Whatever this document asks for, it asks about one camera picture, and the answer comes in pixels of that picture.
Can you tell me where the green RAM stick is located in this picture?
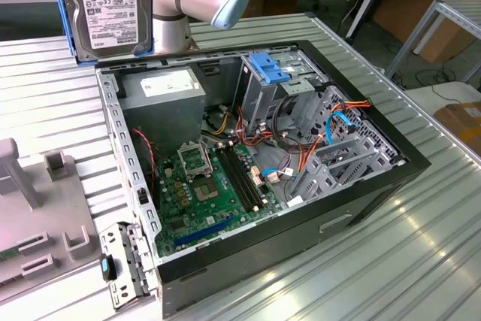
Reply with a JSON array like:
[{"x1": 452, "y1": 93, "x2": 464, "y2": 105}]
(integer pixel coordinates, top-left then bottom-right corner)
[{"x1": 0, "y1": 237, "x2": 43, "y2": 264}]

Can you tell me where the red black twisted wire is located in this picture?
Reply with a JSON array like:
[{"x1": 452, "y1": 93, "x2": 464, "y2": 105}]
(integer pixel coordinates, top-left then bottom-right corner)
[{"x1": 131, "y1": 127, "x2": 159, "y2": 189}]

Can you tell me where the silver card retention bracket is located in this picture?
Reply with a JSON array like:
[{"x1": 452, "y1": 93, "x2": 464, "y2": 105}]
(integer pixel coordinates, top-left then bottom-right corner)
[{"x1": 98, "y1": 221, "x2": 159, "y2": 313}]

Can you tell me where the blue plastic drive latch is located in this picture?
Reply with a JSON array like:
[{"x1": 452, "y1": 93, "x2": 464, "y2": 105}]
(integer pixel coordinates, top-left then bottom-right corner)
[{"x1": 248, "y1": 52, "x2": 291, "y2": 84}]

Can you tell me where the blue black clip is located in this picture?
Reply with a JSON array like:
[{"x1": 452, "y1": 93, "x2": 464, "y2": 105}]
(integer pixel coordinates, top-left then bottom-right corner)
[{"x1": 99, "y1": 254, "x2": 118, "y2": 282}]

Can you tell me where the grey metal disk bay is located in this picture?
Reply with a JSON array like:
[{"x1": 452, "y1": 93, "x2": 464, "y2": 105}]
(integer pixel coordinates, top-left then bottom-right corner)
[{"x1": 287, "y1": 86, "x2": 409, "y2": 205}]

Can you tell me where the grey metal frame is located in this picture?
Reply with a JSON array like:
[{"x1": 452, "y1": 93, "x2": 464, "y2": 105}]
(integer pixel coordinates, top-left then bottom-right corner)
[{"x1": 385, "y1": 0, "x2": 481, "y2": 83}]

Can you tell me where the green motherboard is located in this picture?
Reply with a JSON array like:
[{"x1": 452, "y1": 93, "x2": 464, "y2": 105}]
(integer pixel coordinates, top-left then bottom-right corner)
[{"x1": 152, "y1": 140, "x2": 283, "y2": 262}]

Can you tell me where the grey optical drive cage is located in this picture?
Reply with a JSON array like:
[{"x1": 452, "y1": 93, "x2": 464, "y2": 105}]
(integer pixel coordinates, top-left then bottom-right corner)
[{"x1": 231, "y1": 50, "x2": 328, "y2": 134}]

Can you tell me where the blue wire with black plug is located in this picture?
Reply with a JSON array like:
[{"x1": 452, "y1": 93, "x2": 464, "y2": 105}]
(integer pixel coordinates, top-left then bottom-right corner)
[{"x1": 325, "y1": 108, "x2": 357, "y2": 146}]

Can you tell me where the grey power supply unit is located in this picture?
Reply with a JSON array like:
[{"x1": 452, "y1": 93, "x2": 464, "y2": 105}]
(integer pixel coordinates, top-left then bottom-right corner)
[{"x1": 119, "y1": 66, "x2": 207, "y2": 156}]

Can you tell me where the large brown cardboard box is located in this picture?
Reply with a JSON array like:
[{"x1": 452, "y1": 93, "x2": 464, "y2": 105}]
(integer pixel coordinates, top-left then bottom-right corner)
[{"x1": 370, "y1": 0, "x2": 469, "y2": 65}]

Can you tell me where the grey parts rack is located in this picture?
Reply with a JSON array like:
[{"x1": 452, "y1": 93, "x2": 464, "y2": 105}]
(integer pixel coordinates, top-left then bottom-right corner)
[{"x1": 0, "y1": 139, "x2": 102, "y2": 295}]

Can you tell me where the hard disk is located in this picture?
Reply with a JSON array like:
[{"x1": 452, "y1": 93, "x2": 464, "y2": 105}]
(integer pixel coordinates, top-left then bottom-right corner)
[{"x1": 47, "y1": 0, "x2": 156, "y2": 65}]

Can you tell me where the yellow black wire bundle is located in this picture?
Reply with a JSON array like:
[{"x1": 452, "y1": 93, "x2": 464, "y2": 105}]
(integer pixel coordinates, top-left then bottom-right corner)
[{"x1": 210, "y1": 104, "x2": 232, "y2": 136}]

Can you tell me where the CPU socket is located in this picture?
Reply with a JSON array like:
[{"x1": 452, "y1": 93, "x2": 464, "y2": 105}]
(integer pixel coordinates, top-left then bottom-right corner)
[{"x1": 193, "y1": 180, "x2": 221, "y2": 204}]

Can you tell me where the blue expansion slot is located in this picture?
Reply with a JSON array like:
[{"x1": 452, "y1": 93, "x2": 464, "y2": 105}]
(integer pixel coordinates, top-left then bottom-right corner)
[{"x1": 173, "y1": 215, "x2": 236, "y2": 247}]

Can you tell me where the black open PC case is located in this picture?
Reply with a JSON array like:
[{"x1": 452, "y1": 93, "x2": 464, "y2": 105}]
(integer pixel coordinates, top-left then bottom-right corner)
[{"x1": 92, "y1": 38, "x2": 432, "y2": 320}]

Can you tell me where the orange disk power wire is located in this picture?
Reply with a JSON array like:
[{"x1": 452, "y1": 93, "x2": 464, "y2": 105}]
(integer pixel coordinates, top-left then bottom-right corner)
[{"x1": 339, "y1": 98, "x2": 372, "y2": 112}]

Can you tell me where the printed cardboard box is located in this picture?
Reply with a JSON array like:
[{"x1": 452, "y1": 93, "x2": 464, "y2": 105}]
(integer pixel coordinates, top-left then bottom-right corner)
[{"x1": 431, "y1": 101, "x2": 481, "y2": 156}]

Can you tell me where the metal socket cover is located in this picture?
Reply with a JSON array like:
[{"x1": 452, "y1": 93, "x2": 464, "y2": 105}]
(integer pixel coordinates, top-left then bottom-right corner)
[{"x1": 176, "y1": 140, "x2": 213, "y2": 181}]

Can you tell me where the black RAM slot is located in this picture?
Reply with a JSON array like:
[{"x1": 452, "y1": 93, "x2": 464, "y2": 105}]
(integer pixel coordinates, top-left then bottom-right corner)
[
  {"x1": 231, "y1": 144, "x2": 267, "y2": 207},
  {"x1": 220, "y1": 146, "x2": 259, "y2": 212},
  {"x1": 214, "y1": 147, "x2": 253, "y2": 213},
  {"x1": 225, "y1": 145, "x2": 263, "y2": 210}
]

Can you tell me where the orange red wire bundle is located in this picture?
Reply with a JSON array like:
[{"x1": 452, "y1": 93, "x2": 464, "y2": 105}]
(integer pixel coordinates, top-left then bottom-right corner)
[{"x1": 234, "y1": 105, "x2": 330, "y2": 175}]

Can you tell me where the blue wire with white plug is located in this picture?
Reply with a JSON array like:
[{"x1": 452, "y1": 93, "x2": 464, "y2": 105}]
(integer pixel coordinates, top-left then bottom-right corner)
[{"x1": 261, "y1": 165, "x2": 298, "y2": 183}]

